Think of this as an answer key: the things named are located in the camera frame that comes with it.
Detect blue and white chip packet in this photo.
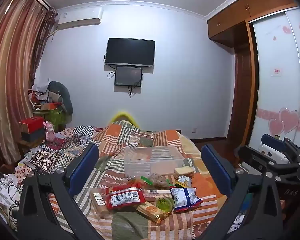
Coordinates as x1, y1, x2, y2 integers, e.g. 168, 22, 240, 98
170, 187, 203, 213

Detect white printed bag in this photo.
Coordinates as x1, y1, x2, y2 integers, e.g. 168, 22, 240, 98
227, 212, 248, 234

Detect clear nut bag green label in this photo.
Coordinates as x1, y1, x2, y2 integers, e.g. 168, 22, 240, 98
126, 173, 175, 190

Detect red snack packet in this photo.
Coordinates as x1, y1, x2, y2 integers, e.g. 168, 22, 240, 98
106, 186, 145, 210

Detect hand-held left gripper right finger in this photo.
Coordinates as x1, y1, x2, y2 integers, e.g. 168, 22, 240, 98
201, 144, 283, 240

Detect white plastic object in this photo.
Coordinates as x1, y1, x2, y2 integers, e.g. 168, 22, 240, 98
259, 142, 290, 165

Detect clear plastic storage container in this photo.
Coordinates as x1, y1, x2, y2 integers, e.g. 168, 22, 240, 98
124, 145, 185, 179

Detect brown sandwich bread packet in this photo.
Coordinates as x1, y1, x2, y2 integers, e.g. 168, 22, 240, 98
174, 166, 195, 178

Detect pile of papers and boxes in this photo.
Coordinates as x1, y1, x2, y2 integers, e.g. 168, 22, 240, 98
27, 80, 65, 113

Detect white air conditioner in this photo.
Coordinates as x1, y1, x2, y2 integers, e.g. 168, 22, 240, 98
55, 7, 103, 30

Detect orange cracker packet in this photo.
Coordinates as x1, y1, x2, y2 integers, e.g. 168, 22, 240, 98
136, 201, 172, 223

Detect grey pillow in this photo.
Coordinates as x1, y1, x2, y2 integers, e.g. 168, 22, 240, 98
48, 81, 73, 115

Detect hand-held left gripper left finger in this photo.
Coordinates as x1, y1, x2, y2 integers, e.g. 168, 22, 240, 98
17, 143, 108, 240

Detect striped curtain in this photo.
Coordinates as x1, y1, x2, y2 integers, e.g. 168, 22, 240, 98
0, 0, 58, 170

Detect orange striped blanket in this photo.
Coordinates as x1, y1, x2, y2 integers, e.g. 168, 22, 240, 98
47, 120, 230, 240

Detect pink bunny toy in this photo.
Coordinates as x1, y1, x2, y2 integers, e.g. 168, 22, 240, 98
42, 120, 56, 143

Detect beige roll snack packet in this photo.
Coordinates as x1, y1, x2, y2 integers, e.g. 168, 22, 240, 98
90, 188, 110, 217

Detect green box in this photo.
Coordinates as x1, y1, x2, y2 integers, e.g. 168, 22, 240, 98
44, 107, 65, 130

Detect wooden room door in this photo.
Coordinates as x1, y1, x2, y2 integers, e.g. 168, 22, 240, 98
234, 47, 253, 140

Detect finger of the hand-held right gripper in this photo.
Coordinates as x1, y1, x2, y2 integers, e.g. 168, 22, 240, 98
261, 134, 300, 155
237, 145, 300, 178

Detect dark box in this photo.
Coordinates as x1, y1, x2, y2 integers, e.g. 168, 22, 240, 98
20, 129, 47, 143

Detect black wall television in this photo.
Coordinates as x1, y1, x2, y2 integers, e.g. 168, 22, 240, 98
104, 37, 156, 67

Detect white sliding door heart stickers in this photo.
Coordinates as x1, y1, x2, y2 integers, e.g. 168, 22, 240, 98
247, 7, 300, 160

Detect red box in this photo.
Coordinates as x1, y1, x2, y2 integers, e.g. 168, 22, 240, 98
18, 116, 46, 134

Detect small black wall monitor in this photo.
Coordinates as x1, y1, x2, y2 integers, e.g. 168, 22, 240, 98
114, 66, 143, 87

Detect patchwork printed quilt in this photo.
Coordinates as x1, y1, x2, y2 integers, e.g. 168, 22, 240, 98
15, 125, 108, 180

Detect green jelly cup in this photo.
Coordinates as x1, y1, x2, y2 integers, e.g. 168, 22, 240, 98
154, 196, 175, 214

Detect small yellow white packet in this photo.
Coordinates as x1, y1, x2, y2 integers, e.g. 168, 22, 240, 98
176, 175, 192, 188

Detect long pink snack packet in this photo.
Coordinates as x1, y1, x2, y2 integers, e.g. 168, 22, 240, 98
142, 189, 173, 202

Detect wooden wardrobe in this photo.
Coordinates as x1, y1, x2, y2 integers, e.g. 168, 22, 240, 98
206, 0, 300, 160

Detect yellow plastic object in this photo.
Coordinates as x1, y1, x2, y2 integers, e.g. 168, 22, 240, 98
109, 110, 140, 128

